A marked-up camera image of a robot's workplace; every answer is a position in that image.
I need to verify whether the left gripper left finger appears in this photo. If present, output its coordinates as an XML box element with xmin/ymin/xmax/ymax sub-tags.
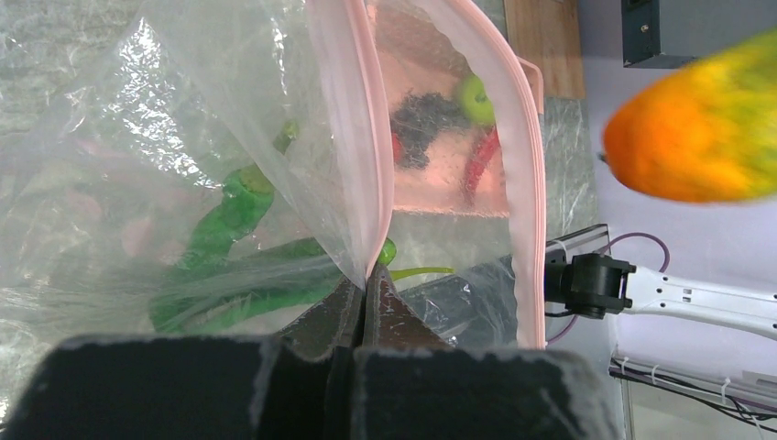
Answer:
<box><xmin>1</xmin><ymin>280</ymin><xmax>365</xmax><ymax>439</ymax></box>

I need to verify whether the green cucumber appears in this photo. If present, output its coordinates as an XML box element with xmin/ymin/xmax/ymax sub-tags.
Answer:
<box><xmin>138</xmin><ymin>236</ymin><xmax>371</xmax><ymax>335</ymax></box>

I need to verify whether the wooden board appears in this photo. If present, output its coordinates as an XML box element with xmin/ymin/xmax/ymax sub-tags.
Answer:
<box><xmin>504</xmin><ymin>0</ymin><xmax>586</xmax><ymax>100</ymax></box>

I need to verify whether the red chili pepper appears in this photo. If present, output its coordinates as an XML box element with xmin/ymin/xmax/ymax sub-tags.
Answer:
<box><xmin>462</xmin><ymin>126</ymin><xmax>500</xmax><ymax>205</ymax></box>

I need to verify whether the pink plastic basket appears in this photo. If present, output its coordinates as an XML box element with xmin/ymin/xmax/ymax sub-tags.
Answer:
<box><xmin>367</xmin><ymin>1</ymin><xmax>546</xmax><ymax>224</ymax></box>

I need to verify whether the aluminium frame rail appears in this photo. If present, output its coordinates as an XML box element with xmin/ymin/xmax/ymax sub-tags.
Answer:
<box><xmin>608</xmin><ymin>357</ymin><xmax>776</xmax><ymax>438</ymax></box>

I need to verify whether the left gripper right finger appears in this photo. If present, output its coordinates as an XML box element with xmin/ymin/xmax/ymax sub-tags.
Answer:
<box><xmin>355</xmin><ymin>264</ymin><xmax>627</xmax><ymax>440</ymax></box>

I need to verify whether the green red mango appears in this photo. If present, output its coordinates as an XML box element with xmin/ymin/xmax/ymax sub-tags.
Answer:
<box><xmin>599</xmin><ymin>28</ymin><xmax>776</xmax><ymax>204</ymax></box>

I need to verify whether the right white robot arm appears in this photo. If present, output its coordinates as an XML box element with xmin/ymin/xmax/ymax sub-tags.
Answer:
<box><xmin>544</xmin><ymin>253</ymin><xmax>776</xmax><ymax>340</ymax></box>

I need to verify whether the green chili pepper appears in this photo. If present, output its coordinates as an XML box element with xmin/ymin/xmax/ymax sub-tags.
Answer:
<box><xmin>176</xmin><ymin>121</ymin><xmax>301</xmax><ymax>269</ymax></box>

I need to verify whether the dark grape bunch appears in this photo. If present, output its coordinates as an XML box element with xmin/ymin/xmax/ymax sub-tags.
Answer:
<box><xmin>390</xmin><ymin>92</ymin><xmax>471</xmax><ymax>170</ymax></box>

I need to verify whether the dark green metal box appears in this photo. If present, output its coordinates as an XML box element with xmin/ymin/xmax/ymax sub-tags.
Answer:
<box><xmin>619</xmin><ymin>0</ymin><xmax>777</xmax><ymax>69</ymax></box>

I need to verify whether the red tomato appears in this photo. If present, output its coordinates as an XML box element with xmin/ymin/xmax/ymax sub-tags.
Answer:
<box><xmin>391</xmin><ymin>132</ymin><xmax>404</xmax><ymax>165</ymax></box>

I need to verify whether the clear zip top bag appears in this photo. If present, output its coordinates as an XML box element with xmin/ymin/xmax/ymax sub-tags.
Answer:
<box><xmin>1</xmin><ymin>1</ymin><xmax>546</xmax><ymax>418</ymax></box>

